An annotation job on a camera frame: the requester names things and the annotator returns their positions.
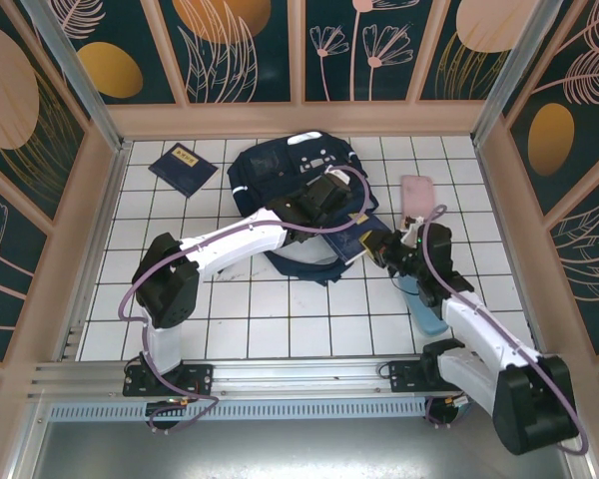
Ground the thin navy book yellow label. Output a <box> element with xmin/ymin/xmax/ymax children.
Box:
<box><xmin>322</xmin><ymin>214</ymin><xmax>388</xmax><ymax>265</ymax></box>

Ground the navy blue student backpack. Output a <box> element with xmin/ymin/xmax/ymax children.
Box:
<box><xmin>228</xmin><ymin>130</ymin><xmax>380</xmax><ymax>288</ymax></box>

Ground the light blue pencil case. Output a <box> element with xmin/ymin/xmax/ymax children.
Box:
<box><xmin>397</xmin><ymin>276</ymin><xmax>450</xmax><ymax>336</ymax></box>

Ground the pink pencil case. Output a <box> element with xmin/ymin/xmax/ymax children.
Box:
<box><xmin>399</xmin><ymin>174</ymin><xmax>436</xmax><ymax>229</ymax></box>

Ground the thick navy book yellow label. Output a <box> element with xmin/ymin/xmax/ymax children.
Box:
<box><xmin>148</xmin><ymin>143</ymin><xmax>220</xmax><ymax>200</ymax></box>

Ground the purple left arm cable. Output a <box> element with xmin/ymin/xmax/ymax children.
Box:
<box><xmin>118</xmin><ymin>166</ymin><xmax>369</xmax><ymax>435</ymax></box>

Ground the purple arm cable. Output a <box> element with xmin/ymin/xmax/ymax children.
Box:
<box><xmin>118</xmin><ymin>166</ymin><xmax>369</xmax><ymax>435</ymax></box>
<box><xmin>406</xmin><ymin>205</ymin><xmax>590</xmax><ymax>456</ymax></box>

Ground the aluminium side rail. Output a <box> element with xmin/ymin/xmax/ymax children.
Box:
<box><xmin>472</xmin><ymin>141</ymin><xmax>549</xmax><ymax>354</ymax></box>
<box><xmin>54</xmin><ymin>142</ymin><xmax>134</xmax><ymax>361</ymax></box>

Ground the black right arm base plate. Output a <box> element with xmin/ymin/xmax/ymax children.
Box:
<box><xmin>387</xmin><ymin>357</ymin><xmax>479</xmax><ymax>395</ymax></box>

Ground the aluminium mounting rail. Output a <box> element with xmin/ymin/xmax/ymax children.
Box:
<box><xmin>27</xmin><ymin>352</ymin><xmax>578</xmax><ymax>400</ymax></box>

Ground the grey slotted cable duct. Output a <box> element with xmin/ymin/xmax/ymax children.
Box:
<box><xmin>47</xmin><ymin>398</ymin><xmax>430</xmax><ymax>421</ymax></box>

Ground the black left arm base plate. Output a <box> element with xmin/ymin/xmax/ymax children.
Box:
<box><xmin>123</xmin><ymin>362</ymin><xmax>215</xmax><ymax>399</ymax></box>

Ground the aluminium frame post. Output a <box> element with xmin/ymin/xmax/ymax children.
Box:
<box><xmin>19</xmin><ymin>0</ymin><xmax>134</xmax><ymax>154</ymax></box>
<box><xmin>471</xmin><ymin>0</ymin><xmax>565</xmax><ymax>147</ymax></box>

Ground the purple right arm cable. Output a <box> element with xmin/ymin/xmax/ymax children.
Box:
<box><xmin>406</xmin><ymin>205</ymin><xmax>590</xmax><ymax>456</ymax></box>

